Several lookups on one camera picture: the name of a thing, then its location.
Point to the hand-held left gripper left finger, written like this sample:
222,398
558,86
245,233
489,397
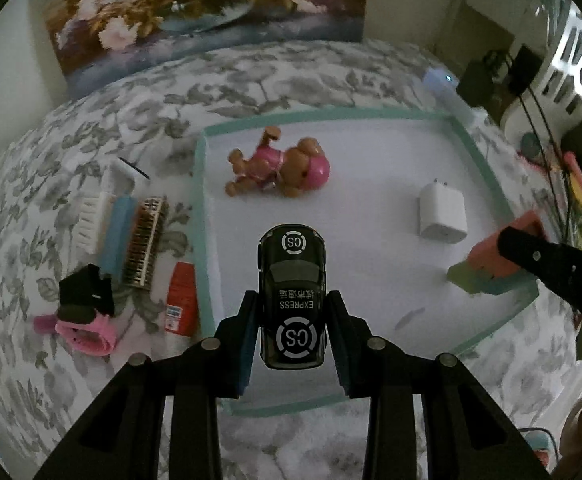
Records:
243,342

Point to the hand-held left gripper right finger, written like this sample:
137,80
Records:
338,342

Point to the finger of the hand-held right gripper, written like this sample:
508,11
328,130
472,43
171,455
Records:
526,252

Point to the pink and green block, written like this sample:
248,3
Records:
491,255

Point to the black toy car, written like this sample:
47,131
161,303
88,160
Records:
293,280

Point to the red tube with white cap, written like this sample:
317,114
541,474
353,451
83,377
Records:
181,295

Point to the pink toy watch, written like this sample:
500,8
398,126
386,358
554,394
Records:
86,337

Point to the white tray with green rim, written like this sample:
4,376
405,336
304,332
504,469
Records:
371,185

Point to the blue brush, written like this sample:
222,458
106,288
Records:
118,235

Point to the small black box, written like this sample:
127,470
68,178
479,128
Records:
86,292

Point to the pink and yellow objects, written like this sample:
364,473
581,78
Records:
576,180

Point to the white charger plug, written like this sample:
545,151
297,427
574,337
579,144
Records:
441,215

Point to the teal round object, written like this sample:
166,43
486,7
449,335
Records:
528,145

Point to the black bag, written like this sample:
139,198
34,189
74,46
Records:
486,85

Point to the brown toy dog pink outfit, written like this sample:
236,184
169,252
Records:
301,165

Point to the white device with light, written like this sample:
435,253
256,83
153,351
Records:
441,82

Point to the thin black stick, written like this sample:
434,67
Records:
133,167

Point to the white looped band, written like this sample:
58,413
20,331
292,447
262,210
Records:
118,177

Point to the white lattice screen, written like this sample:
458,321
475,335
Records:
578,50

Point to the grey floral bedsheet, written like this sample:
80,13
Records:
296,80

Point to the floral painting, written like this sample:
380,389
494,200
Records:
196,0

